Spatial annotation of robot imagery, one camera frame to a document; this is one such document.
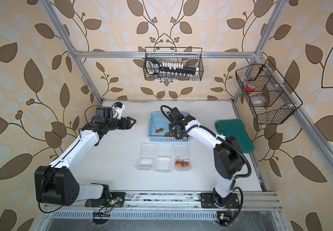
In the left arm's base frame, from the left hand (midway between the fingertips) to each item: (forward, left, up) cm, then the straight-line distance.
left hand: (128, 119), depth 83 cm
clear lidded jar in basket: (+2, -70, +14) cm, 71 cm away
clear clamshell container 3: (-10, -32, -20) cm, 39 cm away
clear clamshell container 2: (-17, -21, -21) cm, 34 cm away
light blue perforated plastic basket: (+8, -16, -19) cm, 26 cm away
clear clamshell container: (-12, -10, -21) cm, 26 cm away
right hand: (0, -27, -10) cm, 29 cm away
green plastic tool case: (+3, -69, -13) cm, 70 cm away
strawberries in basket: (+5, -15, -20) cm, 26 cm away
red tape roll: (+13, -70, +12) cm, 72 cm away
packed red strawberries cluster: (-19, -32, -18) cm, 42 cm away
